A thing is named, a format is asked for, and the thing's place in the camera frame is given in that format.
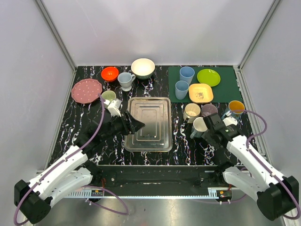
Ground yellow square plate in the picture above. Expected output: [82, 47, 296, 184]
[189, 83, 214, 104]

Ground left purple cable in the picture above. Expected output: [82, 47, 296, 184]
[13, 93, 129, 226]

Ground large white bowl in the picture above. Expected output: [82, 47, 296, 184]
[131, 58, 155, 80]

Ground light blue footed cup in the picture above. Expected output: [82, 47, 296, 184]
[118, 72, 136, 92]

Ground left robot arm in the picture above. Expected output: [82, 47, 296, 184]
[14, 111, 145, 226]

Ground lilac purple mug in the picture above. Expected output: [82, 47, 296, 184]
[201, 104, 218, 117]

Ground blue plastic tumbler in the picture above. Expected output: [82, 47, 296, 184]
[175, 81, 189, 100]
[179, 66, 195, 84]

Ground right aluminium frame post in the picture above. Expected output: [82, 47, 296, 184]
[238, 0, 282, 71]

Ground aluminium frame post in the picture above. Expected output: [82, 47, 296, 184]
[238, 0, 282, 71]
[33, 0, 77, 71]

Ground blue plastic tumbler front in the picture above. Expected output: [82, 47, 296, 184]
[175, 81, 189, 100]

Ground blue plastic tumbler rear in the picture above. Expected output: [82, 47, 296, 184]
[179, 66, 195, 84]

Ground left aluminium frame post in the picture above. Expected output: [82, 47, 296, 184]
[33, 0, 77, 71]

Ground orange red bowl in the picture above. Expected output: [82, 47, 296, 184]
[101, 66, 119, 82]

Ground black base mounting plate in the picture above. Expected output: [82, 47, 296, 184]
[88, 164, 229, 197]

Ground cream white mug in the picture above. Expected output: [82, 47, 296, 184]
[183, 103, 201, 123]

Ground silver metal tray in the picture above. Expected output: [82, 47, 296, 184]
[125, 97, 173, 152]

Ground pink dotted plate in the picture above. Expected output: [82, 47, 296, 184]
[71, 78, 103, 104]

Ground grey blue mug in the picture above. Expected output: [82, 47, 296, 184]
[190, 117, 208, 139]

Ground light green mug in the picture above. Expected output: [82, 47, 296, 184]
[101, 90, 117, 102]

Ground grey slotted cable duct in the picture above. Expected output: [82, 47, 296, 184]
[66, 188, 230, 199]

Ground blue butterfly mug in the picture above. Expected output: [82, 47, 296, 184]
[221, 100, 245, 120]

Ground lime green plate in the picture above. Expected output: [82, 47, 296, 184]
[197, 69, 221, 87]

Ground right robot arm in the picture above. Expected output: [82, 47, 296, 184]
[202, 113, 301, 221]

